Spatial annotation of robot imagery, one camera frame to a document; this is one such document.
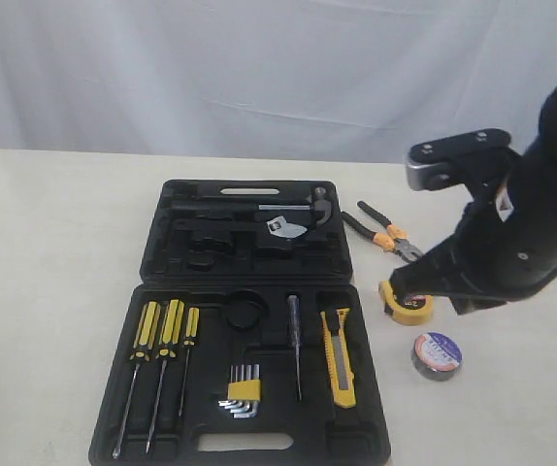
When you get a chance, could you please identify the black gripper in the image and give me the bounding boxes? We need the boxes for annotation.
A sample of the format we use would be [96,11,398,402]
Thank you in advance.
[389,145,557,316]

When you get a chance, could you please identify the yellow tape measure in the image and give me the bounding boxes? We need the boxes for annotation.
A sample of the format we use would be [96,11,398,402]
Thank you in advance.
[378,281,434,326]

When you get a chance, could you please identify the black electrical tape roll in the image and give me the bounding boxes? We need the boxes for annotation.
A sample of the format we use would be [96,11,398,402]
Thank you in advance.
[410,331,463,382]

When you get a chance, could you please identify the pliers black orange handles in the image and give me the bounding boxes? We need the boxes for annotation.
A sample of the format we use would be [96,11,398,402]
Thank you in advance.
[342,200,423,263]

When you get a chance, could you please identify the yellow utility knife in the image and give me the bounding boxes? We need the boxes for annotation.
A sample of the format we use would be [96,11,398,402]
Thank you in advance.
[320,308,356,409]

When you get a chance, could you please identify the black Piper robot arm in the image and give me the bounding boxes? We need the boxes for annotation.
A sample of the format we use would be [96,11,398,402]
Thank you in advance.
[389,86,557,315]

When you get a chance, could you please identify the black plastic tool case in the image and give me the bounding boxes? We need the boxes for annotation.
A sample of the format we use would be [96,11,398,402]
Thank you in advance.
[88,180,391,465]

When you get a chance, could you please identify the blue test pen screwdriver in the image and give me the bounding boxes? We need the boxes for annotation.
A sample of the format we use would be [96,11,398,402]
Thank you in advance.
[287,294,303,401]

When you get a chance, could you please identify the hex key set yellow holder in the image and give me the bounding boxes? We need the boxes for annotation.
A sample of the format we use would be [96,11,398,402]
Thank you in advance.
[217,364,261,419]

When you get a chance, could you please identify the white backdrop cloth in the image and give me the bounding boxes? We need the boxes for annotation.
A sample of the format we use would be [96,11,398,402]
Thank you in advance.
[0,1,557,162]

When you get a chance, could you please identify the small yellow black screwdriver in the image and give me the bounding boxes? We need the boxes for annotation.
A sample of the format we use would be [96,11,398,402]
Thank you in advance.
[178,307,200,418]

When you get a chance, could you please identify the middle yellow black screwdriver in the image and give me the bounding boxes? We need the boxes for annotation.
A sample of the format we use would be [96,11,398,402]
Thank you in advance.
[145,298,185,455]

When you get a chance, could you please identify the large yellow black screwdriver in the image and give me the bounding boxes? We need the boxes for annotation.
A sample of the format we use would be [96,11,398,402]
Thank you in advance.
[112,301,161,459]

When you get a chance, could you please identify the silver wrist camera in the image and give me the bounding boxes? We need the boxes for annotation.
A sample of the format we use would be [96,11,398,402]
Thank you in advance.
[406,128,520,193]

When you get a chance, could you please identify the claw hammer black handle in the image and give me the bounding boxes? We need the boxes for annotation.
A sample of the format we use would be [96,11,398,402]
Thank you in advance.
[169,181,335,231]

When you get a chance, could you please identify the adjustable wrench black handle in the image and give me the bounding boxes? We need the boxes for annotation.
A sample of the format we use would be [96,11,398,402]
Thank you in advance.
[172,216,309,240]

